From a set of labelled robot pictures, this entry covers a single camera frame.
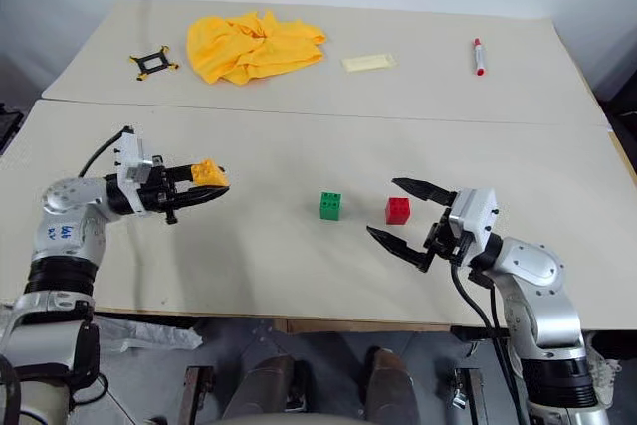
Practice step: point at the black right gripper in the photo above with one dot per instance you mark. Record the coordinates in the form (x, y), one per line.
(444, 241)

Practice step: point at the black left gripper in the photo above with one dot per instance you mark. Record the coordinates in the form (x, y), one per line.
(158, 191)

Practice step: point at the yellow toy cube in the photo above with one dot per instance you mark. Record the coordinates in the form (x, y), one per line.
(210, 174)

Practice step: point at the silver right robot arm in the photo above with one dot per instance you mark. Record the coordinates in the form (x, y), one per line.
(540, 305)

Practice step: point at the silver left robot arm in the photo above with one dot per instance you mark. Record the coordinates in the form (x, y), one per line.
(74, 241)

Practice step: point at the red toy cube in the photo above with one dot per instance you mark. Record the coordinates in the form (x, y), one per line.
(398, 210)

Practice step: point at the green toy cube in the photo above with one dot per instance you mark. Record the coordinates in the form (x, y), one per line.
(330, 206)

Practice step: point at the crumpled yellow cloth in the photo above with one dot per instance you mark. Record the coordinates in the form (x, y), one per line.
(254, 47)

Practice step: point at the crumpled clear plastic bag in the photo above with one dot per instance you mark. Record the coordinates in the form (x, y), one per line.
(144, 335)

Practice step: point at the pale yellow eraser bar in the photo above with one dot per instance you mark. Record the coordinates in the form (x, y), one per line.
(369, 62)

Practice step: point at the dark rounded right foot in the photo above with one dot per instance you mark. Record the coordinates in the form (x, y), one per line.
(390, 385)

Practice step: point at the dark rounded foot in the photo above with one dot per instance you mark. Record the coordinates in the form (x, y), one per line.
(390, 385)
(261, 390)

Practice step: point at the red white marker pen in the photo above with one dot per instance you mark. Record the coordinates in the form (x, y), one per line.
(479, 57)

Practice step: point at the dark metal stand leg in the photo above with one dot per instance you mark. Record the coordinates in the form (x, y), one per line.
(470, 395)
(195, 395)

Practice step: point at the dark rounded left foot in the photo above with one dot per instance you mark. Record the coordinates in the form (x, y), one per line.
(261, 390)

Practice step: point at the white sneaker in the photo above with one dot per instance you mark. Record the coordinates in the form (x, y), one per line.
(603, 370)

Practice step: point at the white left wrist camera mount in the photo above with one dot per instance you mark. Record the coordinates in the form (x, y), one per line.
(130, 162)

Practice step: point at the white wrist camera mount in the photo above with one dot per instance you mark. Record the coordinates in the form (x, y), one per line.
(130, 162)
(476, 217)

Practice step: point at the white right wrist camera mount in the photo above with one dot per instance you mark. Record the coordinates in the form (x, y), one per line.
(476, 217)

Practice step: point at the black yellow square bracket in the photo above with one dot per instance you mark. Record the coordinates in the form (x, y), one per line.
(153, 62)

